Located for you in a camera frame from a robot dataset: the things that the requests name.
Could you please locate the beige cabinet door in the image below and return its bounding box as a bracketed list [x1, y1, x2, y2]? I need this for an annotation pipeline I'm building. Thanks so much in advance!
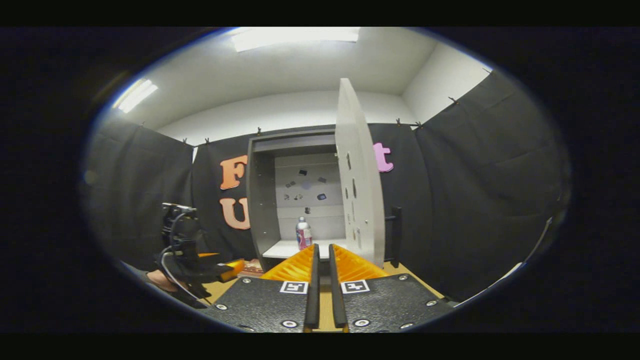
[334, 77, 402, 269]

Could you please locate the clear bottle with pink label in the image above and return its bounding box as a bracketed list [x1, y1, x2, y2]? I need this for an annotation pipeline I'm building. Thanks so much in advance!
[295, 216, 313, 251]

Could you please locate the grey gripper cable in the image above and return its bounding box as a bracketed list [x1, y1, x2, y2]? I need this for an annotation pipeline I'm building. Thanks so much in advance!
[159, 212, 211, 301]

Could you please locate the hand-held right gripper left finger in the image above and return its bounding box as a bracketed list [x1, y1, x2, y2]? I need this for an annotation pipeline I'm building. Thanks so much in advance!
[204, 243, 321, 333]

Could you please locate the dark grey cabinet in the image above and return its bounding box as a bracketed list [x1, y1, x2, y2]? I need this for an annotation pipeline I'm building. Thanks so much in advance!
[246, 128, 351, 273]

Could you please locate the stack of brown books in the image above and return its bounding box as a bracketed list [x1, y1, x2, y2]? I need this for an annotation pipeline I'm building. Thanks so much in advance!
[237, 258, 266, 279]

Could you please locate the black backdrop cloth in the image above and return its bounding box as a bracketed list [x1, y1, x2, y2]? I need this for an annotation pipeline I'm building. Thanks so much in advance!
[82, 70, 571, 303]

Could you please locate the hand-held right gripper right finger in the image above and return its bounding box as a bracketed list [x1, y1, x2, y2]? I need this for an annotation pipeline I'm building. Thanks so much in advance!
[328, 243, 456, 333]

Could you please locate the ceiling light panel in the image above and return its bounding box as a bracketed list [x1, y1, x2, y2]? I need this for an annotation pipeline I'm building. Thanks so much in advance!
[112, 78, 159, 114]

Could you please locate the white sheet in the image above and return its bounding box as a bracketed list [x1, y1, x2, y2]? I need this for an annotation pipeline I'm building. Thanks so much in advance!
[452, 215, 553, 308]

